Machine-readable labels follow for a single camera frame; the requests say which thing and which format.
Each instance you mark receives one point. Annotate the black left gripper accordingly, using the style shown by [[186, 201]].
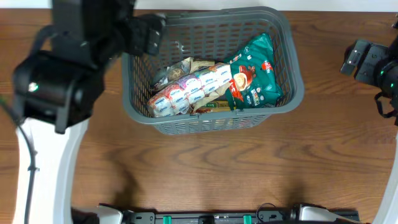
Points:
[[150, 40]]

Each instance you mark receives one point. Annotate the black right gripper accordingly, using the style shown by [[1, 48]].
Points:
[[374, 55]]

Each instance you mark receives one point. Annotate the beige snack bag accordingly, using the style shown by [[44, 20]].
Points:
[[168, 75], [210, 97]]

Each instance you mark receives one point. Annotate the colourful tissue pack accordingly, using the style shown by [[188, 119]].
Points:
[[179, 97]]

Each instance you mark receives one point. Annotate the green Nescafe coffee bag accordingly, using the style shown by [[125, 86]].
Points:
[[253, 83]]

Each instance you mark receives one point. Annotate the San Remo spaghetti packet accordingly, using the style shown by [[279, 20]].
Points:
[[214, 107]]

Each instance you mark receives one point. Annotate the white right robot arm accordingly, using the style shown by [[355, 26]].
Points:
[[387, 212]]

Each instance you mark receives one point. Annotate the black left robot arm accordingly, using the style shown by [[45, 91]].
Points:
[[55, 89]]

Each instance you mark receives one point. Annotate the grey plastic basket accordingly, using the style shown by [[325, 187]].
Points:
[[213, 35]]

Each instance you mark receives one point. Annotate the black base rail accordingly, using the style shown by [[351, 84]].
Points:
[[264, 216]]

